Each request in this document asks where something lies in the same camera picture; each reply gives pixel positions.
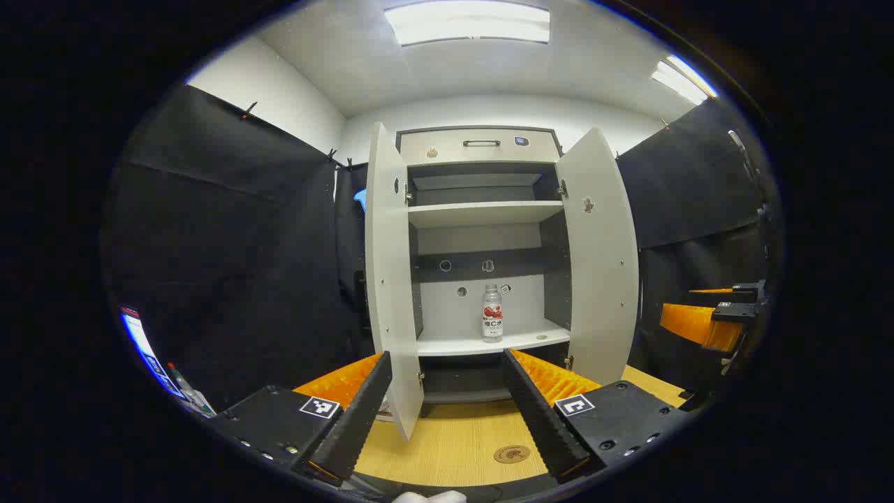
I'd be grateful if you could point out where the blue white screen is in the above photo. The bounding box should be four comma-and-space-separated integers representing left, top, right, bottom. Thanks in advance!
119, 306, 184, 399

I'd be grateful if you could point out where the red capped pen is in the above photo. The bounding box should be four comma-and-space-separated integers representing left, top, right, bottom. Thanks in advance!
166, 362, 216, 418

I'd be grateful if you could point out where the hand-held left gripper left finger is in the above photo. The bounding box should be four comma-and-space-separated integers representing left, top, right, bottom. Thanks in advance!
210, 351, 393, 488

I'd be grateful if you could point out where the grey cabinet with shelves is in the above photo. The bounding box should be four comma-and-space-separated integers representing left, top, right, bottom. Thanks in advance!
395, 126, 573, 420

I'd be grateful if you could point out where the clear plastic bottle red label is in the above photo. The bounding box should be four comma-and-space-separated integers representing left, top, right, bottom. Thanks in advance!
481, 284, 504, 344

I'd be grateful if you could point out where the large ceiling light panel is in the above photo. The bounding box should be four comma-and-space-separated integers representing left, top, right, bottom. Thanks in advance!
383, 0, 551, 48

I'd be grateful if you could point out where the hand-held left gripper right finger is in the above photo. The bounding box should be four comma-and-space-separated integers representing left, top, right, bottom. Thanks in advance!
501, 348, 692, 484

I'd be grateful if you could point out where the grey cabinet door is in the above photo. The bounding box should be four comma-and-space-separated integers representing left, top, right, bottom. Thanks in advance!
555, 126, 640, 386
364, 122, 425, 442

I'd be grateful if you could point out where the narrow ceiling light panel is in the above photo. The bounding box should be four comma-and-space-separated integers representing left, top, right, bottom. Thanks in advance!
651, 54, 719, 107

